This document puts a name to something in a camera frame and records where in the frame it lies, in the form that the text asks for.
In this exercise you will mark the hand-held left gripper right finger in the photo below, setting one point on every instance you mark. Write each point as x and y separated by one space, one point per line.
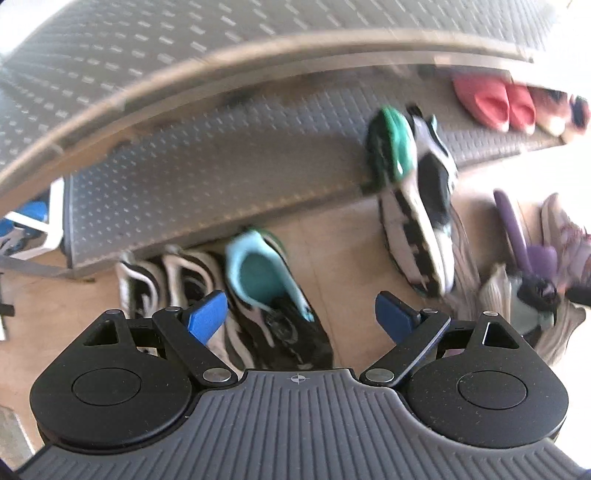
395 318

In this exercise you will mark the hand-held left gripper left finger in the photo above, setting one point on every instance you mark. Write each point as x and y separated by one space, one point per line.
207 318

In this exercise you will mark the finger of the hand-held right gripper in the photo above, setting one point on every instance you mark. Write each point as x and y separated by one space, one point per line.
581 294

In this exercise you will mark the black grey-soled sneaker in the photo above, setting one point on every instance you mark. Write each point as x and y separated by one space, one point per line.
561 332

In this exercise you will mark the grey mesh sneaker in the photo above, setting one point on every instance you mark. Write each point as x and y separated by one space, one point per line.
565 230
464 272

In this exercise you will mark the black teal-lined sneaker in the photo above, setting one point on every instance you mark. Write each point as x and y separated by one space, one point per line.
415 221
277 323

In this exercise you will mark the purple slipper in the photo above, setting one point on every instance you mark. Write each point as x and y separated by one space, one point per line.
512 230

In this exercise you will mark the metal shoe rack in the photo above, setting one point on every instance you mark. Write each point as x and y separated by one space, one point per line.
184 184

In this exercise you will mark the fluffy pink slipper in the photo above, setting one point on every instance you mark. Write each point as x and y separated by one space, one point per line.
579 115
551 113

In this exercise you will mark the white storage cart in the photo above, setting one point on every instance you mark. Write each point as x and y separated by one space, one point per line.
53 217

